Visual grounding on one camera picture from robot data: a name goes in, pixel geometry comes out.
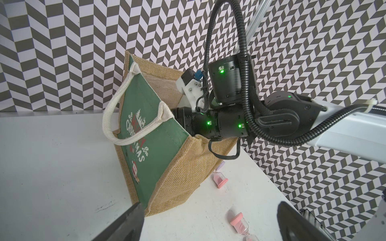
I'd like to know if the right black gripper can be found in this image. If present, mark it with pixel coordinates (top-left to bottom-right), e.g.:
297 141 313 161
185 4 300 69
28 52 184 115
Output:
172 55 250 140

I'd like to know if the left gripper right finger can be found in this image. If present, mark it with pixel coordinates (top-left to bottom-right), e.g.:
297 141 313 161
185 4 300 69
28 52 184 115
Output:
276 201 330 241

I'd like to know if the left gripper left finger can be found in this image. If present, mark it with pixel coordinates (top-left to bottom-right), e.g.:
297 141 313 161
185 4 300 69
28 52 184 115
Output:
93 202 145 241

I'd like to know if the pink hourglass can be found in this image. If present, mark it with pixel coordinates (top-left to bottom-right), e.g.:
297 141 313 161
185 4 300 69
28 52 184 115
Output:
213 172 228 189
229 212 259 241

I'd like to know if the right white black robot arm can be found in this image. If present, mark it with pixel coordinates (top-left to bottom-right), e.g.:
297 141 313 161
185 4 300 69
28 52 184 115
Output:
172 1 386 163

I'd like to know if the purple hourglass right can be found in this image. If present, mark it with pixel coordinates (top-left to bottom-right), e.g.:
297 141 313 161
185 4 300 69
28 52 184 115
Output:
215 161 225 171

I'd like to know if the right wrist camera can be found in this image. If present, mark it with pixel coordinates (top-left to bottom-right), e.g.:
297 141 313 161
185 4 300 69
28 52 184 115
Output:
176 68 204 112

